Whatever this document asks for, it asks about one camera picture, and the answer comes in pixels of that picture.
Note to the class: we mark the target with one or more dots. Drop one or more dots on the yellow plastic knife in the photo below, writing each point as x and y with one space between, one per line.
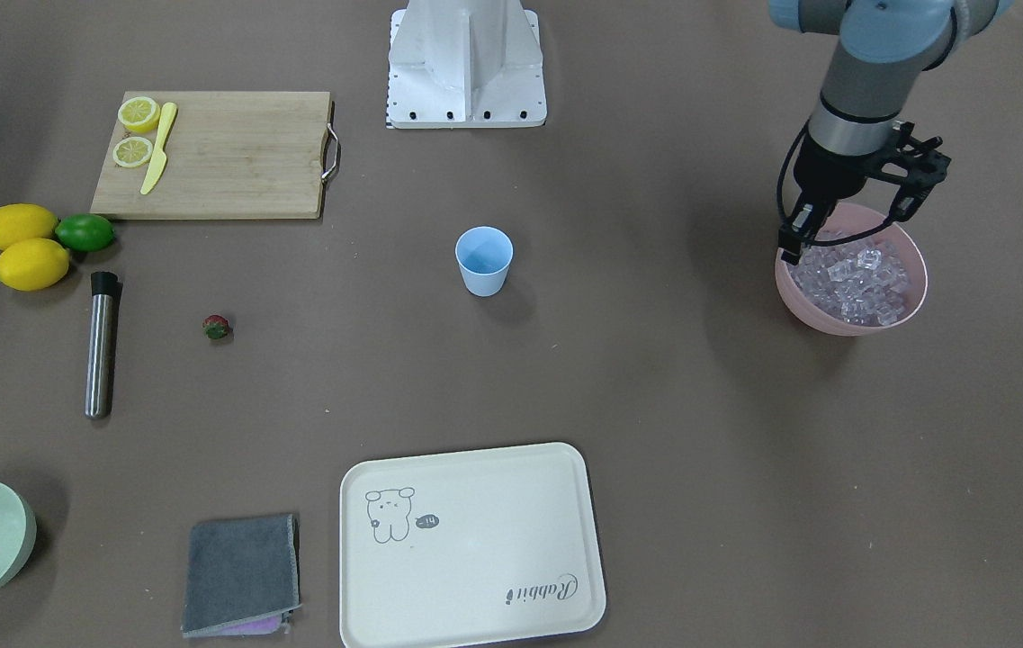
159 160

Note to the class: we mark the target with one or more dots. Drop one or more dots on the pink bowl of ice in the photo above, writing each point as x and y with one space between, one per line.
857 279

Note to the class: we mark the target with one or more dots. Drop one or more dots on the lemon slice upper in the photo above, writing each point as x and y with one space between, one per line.
139 115

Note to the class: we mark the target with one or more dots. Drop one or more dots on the yellow lemon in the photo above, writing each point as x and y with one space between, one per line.
33 264
25 220

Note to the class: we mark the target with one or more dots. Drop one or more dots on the yellow lemon near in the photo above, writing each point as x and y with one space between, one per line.
33 264

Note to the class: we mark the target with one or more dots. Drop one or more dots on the green lime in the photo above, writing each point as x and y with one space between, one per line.
85 232

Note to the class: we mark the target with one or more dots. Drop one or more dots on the yellow lemon far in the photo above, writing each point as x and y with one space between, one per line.
25 220

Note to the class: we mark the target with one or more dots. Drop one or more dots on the red strawberry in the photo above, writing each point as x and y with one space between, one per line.
216 327

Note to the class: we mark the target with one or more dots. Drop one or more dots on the light blue plastic cup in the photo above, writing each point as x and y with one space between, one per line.
484 255

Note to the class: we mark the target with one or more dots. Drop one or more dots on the steel muddler black tip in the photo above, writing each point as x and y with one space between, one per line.
105 295

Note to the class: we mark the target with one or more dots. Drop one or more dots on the grey folded cloth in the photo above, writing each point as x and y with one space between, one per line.
242 578

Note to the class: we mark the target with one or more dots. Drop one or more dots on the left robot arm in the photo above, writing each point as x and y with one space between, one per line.
855 132

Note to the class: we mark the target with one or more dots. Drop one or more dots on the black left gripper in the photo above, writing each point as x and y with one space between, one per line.
829 177

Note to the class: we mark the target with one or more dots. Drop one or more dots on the lemon slice lower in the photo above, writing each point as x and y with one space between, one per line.
132 152

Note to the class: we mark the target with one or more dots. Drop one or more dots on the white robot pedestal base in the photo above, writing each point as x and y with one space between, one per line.
465 65

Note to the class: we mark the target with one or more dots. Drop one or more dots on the lemon slice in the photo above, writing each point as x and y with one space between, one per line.
132 152
139 115

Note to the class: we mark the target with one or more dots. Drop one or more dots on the cream rabbit tray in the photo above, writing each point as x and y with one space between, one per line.
465 548

